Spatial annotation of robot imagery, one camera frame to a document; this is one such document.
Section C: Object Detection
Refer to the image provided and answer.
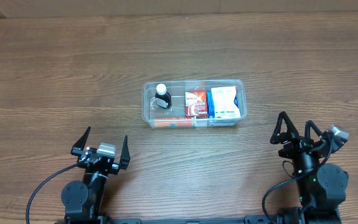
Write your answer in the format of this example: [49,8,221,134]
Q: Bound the orange tablet tube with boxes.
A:
[154,117,195,128]

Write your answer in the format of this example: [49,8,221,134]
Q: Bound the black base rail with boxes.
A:
[58,215,342,224]

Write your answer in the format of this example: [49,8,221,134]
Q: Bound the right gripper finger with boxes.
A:
[304,119,325,144]
[270,111,299,144]

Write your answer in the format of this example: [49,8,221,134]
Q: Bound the dark bottle white cap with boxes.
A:
[155,83,172,109]

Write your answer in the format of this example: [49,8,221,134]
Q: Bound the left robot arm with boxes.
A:
[61,128,131,223]

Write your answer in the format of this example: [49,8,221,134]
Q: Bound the white and blue box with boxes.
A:
[207,86,241,119]

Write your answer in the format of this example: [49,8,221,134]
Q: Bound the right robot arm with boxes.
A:
[148,111,349,224]

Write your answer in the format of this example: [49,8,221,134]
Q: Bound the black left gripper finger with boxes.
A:
[121,135,131,161]
[72,126,91,149]

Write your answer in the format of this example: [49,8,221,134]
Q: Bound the clear plastic container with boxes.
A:
[142,79,247,128]

